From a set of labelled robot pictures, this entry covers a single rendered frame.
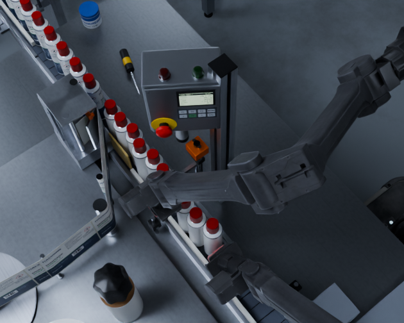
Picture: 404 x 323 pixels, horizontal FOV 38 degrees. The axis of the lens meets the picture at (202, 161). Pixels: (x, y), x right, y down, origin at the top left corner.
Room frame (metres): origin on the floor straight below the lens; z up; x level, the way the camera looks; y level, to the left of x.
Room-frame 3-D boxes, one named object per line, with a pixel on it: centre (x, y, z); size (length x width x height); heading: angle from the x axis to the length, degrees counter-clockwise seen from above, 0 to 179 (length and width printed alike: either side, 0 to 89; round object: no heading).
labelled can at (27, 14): (1.31, 0.52, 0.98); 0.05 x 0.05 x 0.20
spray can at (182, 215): (0.60, 0.05, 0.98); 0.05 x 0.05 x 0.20
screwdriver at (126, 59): (1.18, 0.22, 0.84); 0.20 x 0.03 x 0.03; 17
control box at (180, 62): (0.73, 0.03, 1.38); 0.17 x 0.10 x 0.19; 89
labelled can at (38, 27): (1.25, 0.48, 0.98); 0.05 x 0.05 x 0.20
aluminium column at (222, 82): (0.71, -0.06, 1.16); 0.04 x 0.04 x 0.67; 34
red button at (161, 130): (0.67, 0.08, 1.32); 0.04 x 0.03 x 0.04; 89
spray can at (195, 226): (0.56, 0.02, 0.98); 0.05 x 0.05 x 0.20
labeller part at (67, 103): (0.89, 0.36, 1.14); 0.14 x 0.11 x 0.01; 34
